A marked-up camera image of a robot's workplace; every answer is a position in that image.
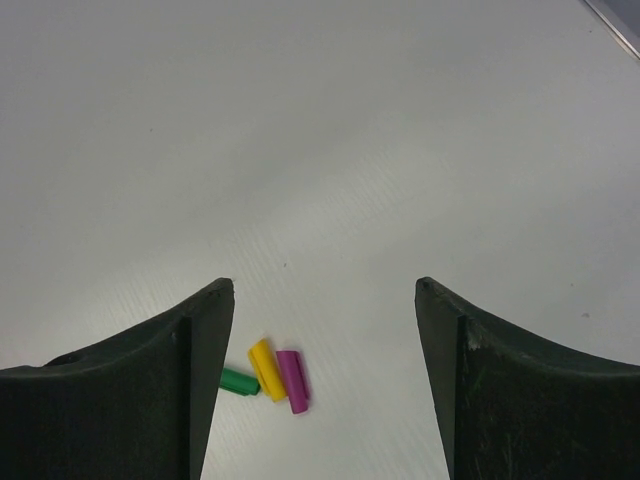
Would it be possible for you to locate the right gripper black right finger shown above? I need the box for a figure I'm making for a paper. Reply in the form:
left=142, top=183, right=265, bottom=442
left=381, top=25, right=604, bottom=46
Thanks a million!
left=415, top=277, right=639, bottom=479

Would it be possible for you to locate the green pen cap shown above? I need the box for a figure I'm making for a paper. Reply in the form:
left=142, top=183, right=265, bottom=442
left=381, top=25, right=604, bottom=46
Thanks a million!
left=219, top=367, right=261, bottom=396

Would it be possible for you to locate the yellow pen cap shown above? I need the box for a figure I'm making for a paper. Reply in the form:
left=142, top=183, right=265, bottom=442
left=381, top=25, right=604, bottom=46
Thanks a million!
left=248, top=338, right=287, bottom=403

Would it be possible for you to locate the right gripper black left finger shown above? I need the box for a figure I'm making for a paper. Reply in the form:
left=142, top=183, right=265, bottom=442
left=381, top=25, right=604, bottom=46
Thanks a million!
left=1, top=278, right=234, bottom=479

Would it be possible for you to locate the purple pen cap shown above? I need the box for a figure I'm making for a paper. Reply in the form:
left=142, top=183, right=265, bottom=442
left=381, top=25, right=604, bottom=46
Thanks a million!
left=276, top=350, right=311, bottom=415

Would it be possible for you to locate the aluminium table edge rail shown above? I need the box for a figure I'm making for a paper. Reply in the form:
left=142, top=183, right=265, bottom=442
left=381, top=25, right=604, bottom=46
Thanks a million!
left=584, top=0, right=640, bottom=60

